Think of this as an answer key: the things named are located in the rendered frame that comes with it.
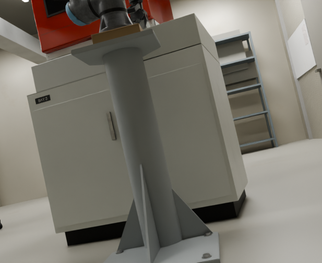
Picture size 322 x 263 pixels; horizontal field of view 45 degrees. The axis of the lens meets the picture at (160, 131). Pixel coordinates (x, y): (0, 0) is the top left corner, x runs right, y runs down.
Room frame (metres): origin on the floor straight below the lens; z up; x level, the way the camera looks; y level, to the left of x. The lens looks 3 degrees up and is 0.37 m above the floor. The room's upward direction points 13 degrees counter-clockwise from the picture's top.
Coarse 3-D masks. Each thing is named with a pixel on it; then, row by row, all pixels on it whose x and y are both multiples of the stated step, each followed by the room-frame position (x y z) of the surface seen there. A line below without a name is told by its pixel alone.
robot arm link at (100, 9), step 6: (90, 0) 1.57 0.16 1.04; (96, 0) 1.56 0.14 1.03; (102, 0) 1.54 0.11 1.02; (108, 0) 1.54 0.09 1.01; (114, 0) 1.54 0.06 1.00; (120, 0) 1.55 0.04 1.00; (90, 6) 1.58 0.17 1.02; (96, 6) 1.57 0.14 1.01; (102, 6) 1.55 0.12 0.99; (108, 6) 1.54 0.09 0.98; (114, 6) 1.54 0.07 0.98; (120, 6) 1.55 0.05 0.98; (96, 12) 1.59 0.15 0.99
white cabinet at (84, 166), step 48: (192, 48) 1.80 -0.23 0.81; (48, 96) 2.02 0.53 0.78; (96, 96) 1.94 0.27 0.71; (192, 96) 1.81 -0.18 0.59; (48, 144) 2.03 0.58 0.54; (96, 144) 1.96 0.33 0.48; (192, 144) 1.83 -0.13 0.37; (48, 192) 2.05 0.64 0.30; (96, 192) 1.97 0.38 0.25; (192, 192) 1.84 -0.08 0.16; (240, 192) 1.92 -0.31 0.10; (96, 240) 2.04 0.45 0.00
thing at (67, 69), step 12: (60, 60) 1.99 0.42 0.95; (72, 60) 1.97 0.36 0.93; (36, 72) 2.03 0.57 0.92; (48, 72) 2.01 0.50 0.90; (60, 72) 1.99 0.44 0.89; (72, 72) 1.97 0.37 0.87; (84, 72) 1.96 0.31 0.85; (96, 72) 1.94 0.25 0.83; (36, 84) 2.03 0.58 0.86; (48, 84) 2.02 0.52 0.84; (60, 84) 2.00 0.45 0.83
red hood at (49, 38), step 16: (32, 0) 2.66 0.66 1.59; (48, 0) 2.62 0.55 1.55; (64, 0) 2.59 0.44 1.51; (144, 0) 2.44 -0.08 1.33; (160, 0) 2.81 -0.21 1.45; (48, 16) 2.63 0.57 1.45; (64, 16) 2.60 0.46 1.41; (128, 16) 2.48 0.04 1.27; (160, 16) 2.69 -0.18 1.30; (48, 32) 2.64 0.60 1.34; (64, 32) 2.61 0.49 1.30; (80, 32) 2.57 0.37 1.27; (96, 32) 2.54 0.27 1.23; (48, 48) 2.65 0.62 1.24
